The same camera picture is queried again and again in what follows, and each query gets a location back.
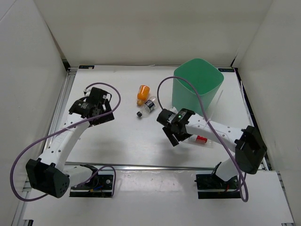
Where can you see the clear red-label bottle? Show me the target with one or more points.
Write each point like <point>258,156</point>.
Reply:
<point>198,139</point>

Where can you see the orange juice bottle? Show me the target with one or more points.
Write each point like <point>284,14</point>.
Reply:
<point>142,95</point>

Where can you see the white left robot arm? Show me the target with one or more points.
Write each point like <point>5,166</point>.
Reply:
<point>47,173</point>

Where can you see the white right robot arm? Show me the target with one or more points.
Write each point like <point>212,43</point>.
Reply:
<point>246,146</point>

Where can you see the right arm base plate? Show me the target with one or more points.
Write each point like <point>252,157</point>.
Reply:
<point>212,187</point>

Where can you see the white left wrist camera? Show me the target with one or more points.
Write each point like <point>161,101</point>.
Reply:
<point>87,91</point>

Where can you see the aluminium table frame rail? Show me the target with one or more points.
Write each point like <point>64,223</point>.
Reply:
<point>131,141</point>

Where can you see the clear black-label pepsi bottle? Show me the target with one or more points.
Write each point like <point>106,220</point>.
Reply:
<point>149,106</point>

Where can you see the green plastic bin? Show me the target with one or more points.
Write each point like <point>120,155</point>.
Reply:
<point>201,75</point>

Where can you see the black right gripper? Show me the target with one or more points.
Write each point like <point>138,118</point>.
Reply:
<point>173,140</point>

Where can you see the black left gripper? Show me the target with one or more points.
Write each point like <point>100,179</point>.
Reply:
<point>102,120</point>

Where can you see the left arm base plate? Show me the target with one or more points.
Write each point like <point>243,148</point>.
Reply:
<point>101,185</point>

